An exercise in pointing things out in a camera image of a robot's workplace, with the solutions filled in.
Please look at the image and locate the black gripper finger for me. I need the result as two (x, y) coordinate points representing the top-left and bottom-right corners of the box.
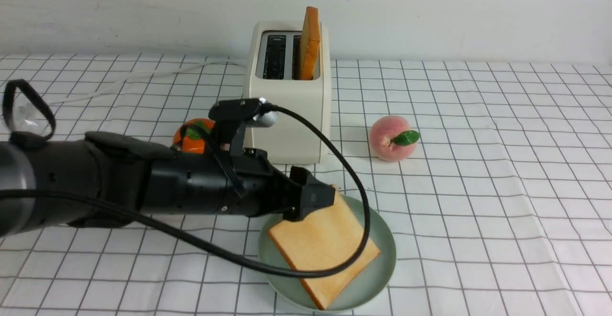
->
(283, 166), (336, 222)

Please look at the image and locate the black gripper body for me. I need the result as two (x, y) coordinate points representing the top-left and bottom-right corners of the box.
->
(217, 150), (302, 218)

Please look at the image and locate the toast slice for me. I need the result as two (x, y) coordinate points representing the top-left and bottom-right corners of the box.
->
(266, 191), (381, 310)
(298, 6), (321, 80)

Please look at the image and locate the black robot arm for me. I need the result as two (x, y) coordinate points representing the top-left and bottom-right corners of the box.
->
(1, 131), (335, 221)

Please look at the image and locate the cream white toaster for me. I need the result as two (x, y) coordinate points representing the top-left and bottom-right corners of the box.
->
(243, 21), (332, 165)

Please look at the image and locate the orange persimmon with leaf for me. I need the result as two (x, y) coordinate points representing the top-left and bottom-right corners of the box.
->
(172, 118), (215, 154)

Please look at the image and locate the pink peach with leaf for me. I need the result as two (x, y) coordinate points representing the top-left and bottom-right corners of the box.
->
(369, 115), (421, 162)

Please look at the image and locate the light green plate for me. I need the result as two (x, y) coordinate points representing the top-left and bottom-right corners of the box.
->
(258, 196), (396, 313)

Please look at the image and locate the white grid tablecloth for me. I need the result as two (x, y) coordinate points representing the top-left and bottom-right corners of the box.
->
(1, 59), (612, 316)

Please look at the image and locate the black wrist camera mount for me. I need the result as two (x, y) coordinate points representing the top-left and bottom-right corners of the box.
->
(208, 98), (277, 156)

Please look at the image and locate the black camera cable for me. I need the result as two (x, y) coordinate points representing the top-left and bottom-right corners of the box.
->
(0, 105), (372, 279)

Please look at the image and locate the white toaster power cord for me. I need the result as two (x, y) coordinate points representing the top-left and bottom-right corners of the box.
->
(19, 61), (249, 116)

